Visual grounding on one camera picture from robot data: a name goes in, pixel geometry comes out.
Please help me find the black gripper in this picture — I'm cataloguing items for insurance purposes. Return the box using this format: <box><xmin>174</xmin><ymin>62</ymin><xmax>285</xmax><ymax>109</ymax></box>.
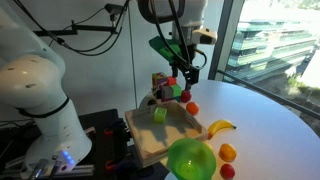
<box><xmin>171</xmin><ymin>43</ymin><xmax>200</xmax><ymax>91</ymax></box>

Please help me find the orange round fruit front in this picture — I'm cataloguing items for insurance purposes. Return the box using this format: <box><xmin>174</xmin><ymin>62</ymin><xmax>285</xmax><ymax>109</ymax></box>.
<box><xmin>219</xmin><ymin>143</ymin><xmax>237</xmax><ymax>162</ymax></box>

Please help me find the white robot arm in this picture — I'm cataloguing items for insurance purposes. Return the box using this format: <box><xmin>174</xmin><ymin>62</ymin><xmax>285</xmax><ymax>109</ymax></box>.
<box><xmin>0</xmin><ymin>1</ymin><xmax>92</xmax><ymax>176</ymax></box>

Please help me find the dark red fruit back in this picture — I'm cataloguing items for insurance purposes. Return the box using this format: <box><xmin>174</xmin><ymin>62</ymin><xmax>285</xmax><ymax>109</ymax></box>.
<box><xmin>181</xmin><ymin>90</ymin><xmax>192</xmax><ymax>103</ymax></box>

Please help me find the orange fruit back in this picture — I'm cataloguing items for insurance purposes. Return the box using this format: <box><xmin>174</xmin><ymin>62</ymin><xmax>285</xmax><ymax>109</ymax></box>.
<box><xmin>186</xmin><ymin>102</ymin><xmax>199</xmax><ymax>115</ymax></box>

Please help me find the green plastic bowl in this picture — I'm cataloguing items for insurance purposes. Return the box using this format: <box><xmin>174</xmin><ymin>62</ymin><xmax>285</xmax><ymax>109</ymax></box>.
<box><xmin>167</xmin><ymin>138</ymin><xmax>216</xmax><ymax>180</ymax></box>

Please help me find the red fruit front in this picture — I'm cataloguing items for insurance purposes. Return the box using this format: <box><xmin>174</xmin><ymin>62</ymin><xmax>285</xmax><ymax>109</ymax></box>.
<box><xmin>220</xmin><ymin>164</ymin><xmax>235</xmax><ymax>180</ymax></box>

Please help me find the colourful block stack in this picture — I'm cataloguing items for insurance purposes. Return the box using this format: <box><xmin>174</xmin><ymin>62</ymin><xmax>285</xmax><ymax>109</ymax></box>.
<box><xmin>152</xmin><ymin>72</ymin><xmax>182</xmax><ymax>102</ymax></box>

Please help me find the yellow banana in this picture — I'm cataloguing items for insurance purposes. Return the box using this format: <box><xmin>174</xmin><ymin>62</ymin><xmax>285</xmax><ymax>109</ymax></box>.
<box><xmin>207</xmin><ymin>119</ymin><xmax>236</xmax><ymax>140</ymax></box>

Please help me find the wooden tray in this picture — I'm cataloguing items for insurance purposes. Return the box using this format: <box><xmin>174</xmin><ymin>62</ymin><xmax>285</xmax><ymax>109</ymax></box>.
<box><xmin>125</xmin><ymin>101</ymin><xmax>208</xmax><ymax>167</ymax></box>

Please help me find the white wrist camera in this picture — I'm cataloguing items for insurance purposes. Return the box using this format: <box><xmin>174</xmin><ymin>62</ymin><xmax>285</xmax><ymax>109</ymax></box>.
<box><xmin>192</xmin><ymin>28</ymin><xmax>218</xmax><ymax>45</ymax></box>

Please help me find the thin hanging wall cable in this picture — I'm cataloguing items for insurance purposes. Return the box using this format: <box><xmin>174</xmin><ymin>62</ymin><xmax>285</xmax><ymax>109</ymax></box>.
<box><xmin>127</xmin><ymin>6</ymin><xmax>139</xmax><ymax>109</ymax></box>

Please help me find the black wall camera mount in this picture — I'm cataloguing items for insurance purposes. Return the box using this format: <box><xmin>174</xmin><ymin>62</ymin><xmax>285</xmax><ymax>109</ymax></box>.
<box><xmin>32</xmin><ymin>3</ymin><xmax>128</xmax><ymax>38</ymax></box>

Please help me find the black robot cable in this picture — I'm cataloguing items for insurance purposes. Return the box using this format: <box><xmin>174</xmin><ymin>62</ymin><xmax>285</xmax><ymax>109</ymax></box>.
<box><xmin>13</xmin><ymin>0</ymin><xmax>208</xmax><ymax>71</ymax></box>

